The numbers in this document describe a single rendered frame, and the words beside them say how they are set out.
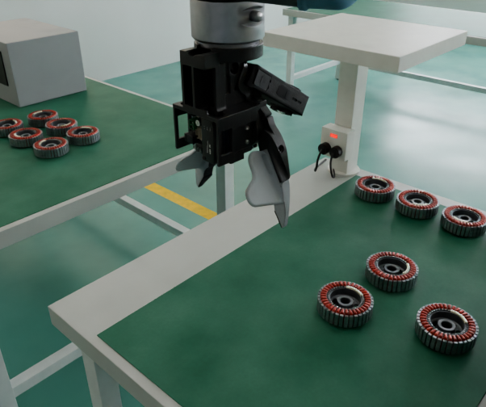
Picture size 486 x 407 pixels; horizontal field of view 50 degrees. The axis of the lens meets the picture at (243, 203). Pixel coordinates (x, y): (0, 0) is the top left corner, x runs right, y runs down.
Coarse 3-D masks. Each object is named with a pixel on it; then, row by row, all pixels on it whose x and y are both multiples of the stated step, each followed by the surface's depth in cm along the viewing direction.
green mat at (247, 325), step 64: (256, 256) 124; (320, 256) 124; (448, 256) 124; (128, 320) 105; (192, 320) 105; (256, 320) 105; (320, 320) 105; (384, 320) 105; (192, 384) 91; (256, 384) 91; (320, 384) 91; (384, 384) 91; (448, 384) 91
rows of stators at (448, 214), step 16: (368, 176) 153; (368, 192) 145; (384, 192) 145; (400, 192) 145; (416, 192) 145; (400, 208) 140; (416, 208) 138; (432, 208) 137; (448, 208) 137; (464, 208) 137; (448, 224) 132; (464, 224) 130; (480, 224) 130
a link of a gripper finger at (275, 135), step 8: (264, 120) 57; (272, 120) 57; (264, 128) 57; (272, 128) 56; (264, 136) 57; (272, 136) 56; (280, 136) 57; (264, 144) 57; (272, 144) 56; (280, 144) 56; (272, 152) 57; (280, 152) 57; (272, 160) 57; (280, 160) 57; (280, 168) 57; (288, 168) 58; (280, 176) 57; (288, 176) 58
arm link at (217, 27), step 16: (192, 0) 50; (192, 16) 51; (208, 16) 49; (224, 16) 49; (240, 16) 49; (256, 16) 49; (192, 32) 52; (208, 32) 50; (224, 32) 50; (240, 32) 50; (256, 32) 51; (208, 48) 52
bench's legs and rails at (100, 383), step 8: (88, 360) 115; (88, 368) 117; (96, 368) 114; (88, 376) 119; (96, 376) 115; (104, 376) 117; (88, 384) 121; (96, 384) 117; (104, 384) 118; (112, 384) 120; (96, 392) 119; (104, 392) 119; (112, 392) 121; (96, 400) 121; (104, 400) 120; (112, 400) 122; (120, 400) 124
